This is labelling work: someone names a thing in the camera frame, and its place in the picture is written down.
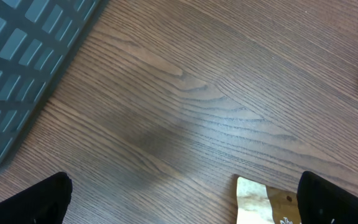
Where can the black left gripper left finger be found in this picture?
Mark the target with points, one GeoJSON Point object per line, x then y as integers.
{"type": "Point", "coordinates": [43, 203]}

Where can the beige brown snack bag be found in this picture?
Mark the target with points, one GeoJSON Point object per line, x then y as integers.
{"type": "Point", "coordinates": [262, 204]}

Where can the grey plastic mesh basket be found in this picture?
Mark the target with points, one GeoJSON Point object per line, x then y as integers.
{"type": "Point", "coordinates": [38, 41]}

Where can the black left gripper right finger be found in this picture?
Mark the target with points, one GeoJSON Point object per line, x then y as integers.
{"type": "Point", "coordinates": [322, 202]}

